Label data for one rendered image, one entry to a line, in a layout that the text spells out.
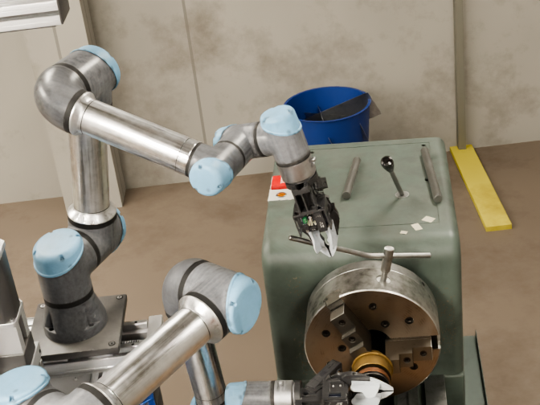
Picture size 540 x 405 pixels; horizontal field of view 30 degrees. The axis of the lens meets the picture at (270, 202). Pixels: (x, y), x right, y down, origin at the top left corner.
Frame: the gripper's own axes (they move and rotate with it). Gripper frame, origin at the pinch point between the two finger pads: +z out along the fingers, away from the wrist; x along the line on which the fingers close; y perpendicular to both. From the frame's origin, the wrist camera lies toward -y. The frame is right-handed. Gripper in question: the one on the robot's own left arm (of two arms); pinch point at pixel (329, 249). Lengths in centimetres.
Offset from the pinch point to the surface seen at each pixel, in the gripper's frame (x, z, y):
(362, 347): 0.9, 22.1, 7.4
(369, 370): 1.7, 24.4, 12.8
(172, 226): -128, 108, -251
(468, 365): 15, 86, -61
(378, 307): 5.7, 18.0, -0.6
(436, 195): 22.7, 12.7, -35.3
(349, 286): 0.5, 12.4, -3.1
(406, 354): 9.2, 28.1, 5.4
